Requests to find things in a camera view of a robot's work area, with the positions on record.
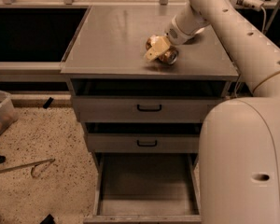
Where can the grey drawer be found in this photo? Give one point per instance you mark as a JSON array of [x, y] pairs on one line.
[[146, 189], [145, 100], [107, 137]]

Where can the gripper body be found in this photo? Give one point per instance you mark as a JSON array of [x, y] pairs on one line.
[[174, 34]]

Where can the black object bottom edge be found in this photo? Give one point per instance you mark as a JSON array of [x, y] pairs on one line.
[[49, 219]]

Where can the small black floor block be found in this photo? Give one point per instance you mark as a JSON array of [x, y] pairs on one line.
[[48, 103]]

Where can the clear plastic storage bin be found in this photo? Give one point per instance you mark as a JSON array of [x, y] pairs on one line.
[[8, 114]]

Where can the metal grabber stick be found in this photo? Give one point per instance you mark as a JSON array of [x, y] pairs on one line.
[[26, 165]]

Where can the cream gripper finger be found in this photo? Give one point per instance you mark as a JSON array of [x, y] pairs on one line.
[[152, 54]]

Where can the orange soda can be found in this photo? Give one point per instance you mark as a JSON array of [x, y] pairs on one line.
[[168, 57]]

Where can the bottom grey drawer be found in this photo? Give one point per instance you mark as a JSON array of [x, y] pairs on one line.
[[146, 189]]

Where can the white paper bowl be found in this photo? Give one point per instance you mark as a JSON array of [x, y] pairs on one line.
[[199, 31]]

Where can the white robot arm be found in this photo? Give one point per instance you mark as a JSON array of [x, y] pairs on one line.
[[239, 144]]

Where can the middle grey drawer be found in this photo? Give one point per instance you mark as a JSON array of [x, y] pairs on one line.
[[107, 137]]

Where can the top grey drawer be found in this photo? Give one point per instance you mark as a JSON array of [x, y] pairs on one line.
[[145, 100]]

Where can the white power strip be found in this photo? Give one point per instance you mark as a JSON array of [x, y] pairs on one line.
[[254, 4]]

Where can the grey drawer cabinet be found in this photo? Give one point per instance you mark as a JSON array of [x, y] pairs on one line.
[[111, 44]]

